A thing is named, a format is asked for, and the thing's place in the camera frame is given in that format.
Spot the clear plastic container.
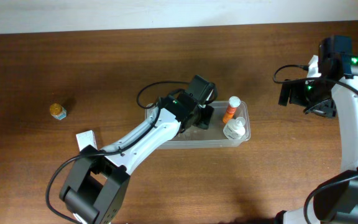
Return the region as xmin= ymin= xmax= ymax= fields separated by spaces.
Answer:
xmin=158 ymin=101 xmax=251 ymax=149

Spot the orange tube with white cap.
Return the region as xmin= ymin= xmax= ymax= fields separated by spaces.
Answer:
xmin=223 ymin=96 xmax=241 ymax=123

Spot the white squeeze bottle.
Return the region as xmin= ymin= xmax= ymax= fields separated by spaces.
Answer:
xmin=223 ymin=117 xmax=246 ymax=140

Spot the white and green box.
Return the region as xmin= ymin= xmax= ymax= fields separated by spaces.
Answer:
xmin=76 ymin=130 xmax=98 ymax=151

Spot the small jar with gold lid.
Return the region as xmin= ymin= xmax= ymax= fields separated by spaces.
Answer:
xmin=49 ymin=103 xmax=67 ymax=120

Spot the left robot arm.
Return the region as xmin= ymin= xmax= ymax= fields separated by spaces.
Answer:
xmin=58 ymin=89 xmax=216 ymax=223

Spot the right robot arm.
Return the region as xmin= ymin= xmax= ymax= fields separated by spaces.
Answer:
xmin=274 ymin=35 xmax=358 ymax=223

